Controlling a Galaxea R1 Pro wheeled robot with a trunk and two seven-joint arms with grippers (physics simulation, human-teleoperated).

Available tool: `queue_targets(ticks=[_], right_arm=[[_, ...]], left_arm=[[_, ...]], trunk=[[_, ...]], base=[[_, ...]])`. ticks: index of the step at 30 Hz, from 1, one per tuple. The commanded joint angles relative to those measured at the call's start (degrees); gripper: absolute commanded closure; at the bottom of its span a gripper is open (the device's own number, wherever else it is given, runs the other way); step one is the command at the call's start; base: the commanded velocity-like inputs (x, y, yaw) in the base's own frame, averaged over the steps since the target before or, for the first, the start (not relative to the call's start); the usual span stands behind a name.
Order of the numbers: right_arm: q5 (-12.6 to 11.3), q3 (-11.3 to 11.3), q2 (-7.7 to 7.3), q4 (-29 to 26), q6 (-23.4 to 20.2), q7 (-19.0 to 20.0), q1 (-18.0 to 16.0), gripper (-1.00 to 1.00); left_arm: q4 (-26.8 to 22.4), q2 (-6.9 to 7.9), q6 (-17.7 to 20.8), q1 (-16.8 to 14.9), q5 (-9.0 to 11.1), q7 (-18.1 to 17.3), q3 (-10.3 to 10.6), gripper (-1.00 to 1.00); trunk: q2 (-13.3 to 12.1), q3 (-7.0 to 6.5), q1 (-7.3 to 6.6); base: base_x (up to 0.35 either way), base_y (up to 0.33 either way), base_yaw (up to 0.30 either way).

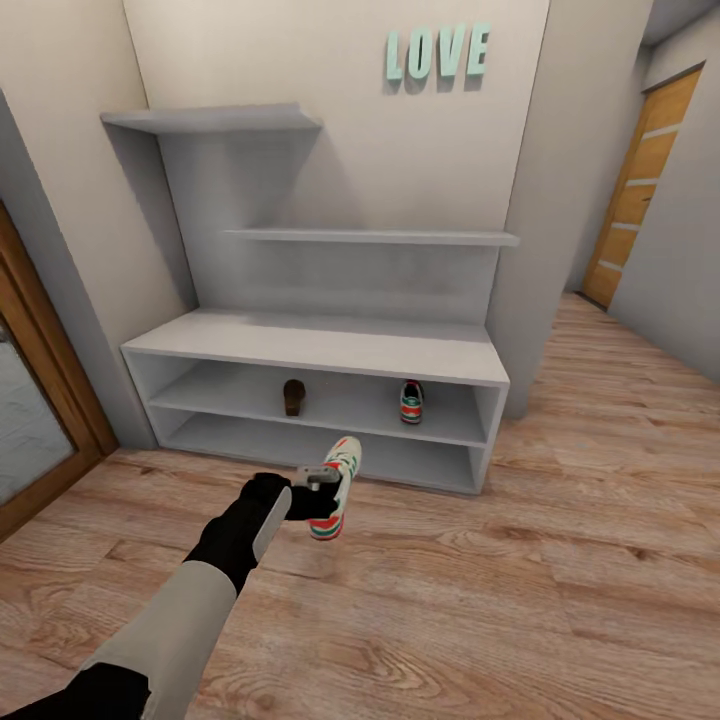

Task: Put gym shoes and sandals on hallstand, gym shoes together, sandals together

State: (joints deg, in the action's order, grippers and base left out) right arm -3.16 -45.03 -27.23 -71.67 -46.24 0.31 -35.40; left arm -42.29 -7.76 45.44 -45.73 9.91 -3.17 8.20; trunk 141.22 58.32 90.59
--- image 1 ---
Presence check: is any gym shoe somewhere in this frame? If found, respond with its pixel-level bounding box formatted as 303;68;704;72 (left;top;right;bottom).
309;437;361;541
400;379;424;424

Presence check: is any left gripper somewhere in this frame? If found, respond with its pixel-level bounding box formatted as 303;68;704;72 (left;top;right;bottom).
291;487;337;521

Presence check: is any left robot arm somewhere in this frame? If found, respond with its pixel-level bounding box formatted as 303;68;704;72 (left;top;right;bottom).
0;465;339;720

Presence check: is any sandal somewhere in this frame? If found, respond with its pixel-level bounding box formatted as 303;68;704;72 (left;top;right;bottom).
283;379;305;417

